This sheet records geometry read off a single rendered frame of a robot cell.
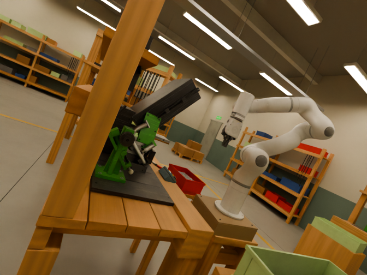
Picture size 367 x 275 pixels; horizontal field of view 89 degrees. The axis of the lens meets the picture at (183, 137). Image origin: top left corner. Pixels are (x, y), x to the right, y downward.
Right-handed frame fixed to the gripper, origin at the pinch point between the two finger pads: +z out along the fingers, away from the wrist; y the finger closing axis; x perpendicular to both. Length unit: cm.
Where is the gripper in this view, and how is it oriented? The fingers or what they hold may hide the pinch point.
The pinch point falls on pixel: (225, 143)
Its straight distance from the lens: 113.1
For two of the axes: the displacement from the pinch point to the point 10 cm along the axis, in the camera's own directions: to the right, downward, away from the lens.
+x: -3.9, -2.4, 8.9
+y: 8.3, 3.4, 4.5
